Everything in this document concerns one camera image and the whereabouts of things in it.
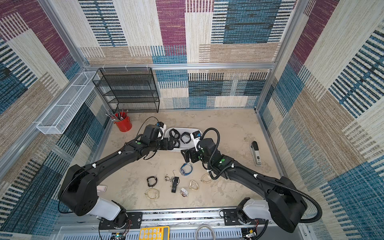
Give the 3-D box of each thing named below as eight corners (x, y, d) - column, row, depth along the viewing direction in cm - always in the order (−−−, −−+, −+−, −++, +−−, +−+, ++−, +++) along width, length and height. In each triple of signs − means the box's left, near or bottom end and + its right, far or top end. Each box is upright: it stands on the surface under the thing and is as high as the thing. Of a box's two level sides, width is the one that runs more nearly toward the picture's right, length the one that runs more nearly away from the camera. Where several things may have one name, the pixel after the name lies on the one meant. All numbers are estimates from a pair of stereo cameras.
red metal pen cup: (118, 132, 110) (111, 122, 102) (122, 122, 116) (116, 112, 107) (130, 132, 110) (125, 122, 101) (134, 122, 116) (129, 112, 107)
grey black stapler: (254, 166, 93) (257, 162, 89) (249, 145, 103) (251, 141, 98) (260, 166, 93) (263, 162, 89) (254, 145, 103) (256, 141, 98)
